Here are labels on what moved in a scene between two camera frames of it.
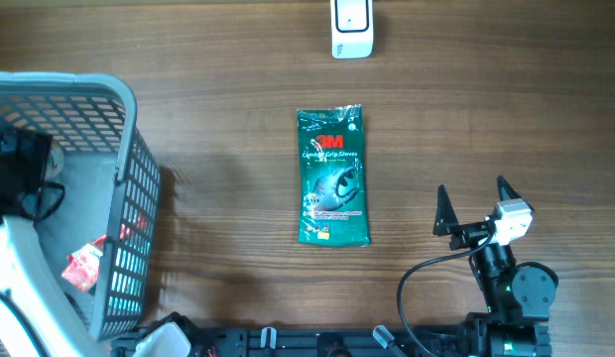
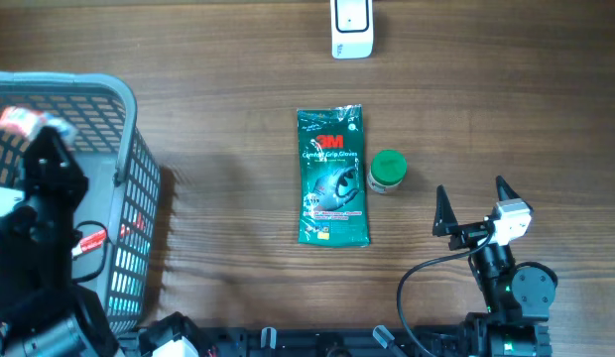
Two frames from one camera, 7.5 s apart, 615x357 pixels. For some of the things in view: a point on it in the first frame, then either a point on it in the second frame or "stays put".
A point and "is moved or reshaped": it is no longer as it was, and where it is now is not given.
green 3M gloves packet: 333,184 stays put
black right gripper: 446,223 stays put
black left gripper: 35,144 → 62,177
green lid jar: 56,161 is moved or reshaped
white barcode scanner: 352,29 stays put
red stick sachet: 140,223 → 89,242
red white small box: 81,269 → 25,122
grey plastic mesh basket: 101,240 stays put
